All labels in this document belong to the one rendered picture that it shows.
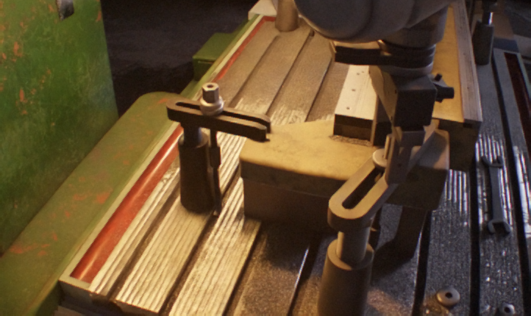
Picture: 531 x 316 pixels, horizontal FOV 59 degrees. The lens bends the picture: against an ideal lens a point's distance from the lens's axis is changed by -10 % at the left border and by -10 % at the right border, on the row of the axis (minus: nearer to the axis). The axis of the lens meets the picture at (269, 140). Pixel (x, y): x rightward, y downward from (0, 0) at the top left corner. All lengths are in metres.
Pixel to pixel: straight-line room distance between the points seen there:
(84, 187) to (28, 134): 0.35
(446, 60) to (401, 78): 0.61
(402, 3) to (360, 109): 0.50
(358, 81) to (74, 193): 0.65
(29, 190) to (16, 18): 0.49
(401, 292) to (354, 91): 0.36
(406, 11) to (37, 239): 0.88
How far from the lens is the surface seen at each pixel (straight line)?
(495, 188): 1.14
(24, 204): 1.51
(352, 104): 0.87
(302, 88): 1.38
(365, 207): 0.65
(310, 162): 0.80
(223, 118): 0.85
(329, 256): 0.74
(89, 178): 1.20
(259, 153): 0.82
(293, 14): 1.69
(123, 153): 1.25
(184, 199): 1.01
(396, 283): 0.90
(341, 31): 0.37
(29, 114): 1.45
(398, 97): 0.58
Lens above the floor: 1.52
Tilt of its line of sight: 36 degrees down
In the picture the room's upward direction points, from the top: straight up
